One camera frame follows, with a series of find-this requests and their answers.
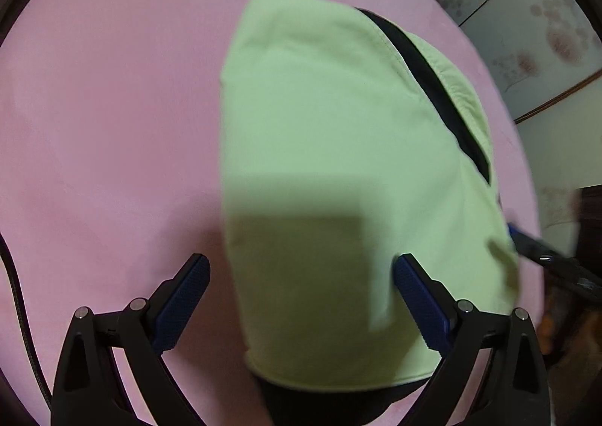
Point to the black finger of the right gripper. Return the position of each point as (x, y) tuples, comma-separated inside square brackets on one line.
[(537, 251)]

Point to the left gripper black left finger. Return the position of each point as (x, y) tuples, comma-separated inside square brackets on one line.
[(175, 300)]

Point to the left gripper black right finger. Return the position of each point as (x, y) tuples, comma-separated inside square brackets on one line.
[(430, 305)]

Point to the light green black hooded jacket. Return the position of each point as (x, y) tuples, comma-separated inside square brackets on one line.
[(345, 142)]

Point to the pink bed sheet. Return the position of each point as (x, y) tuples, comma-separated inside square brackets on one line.
[(110, 116)]

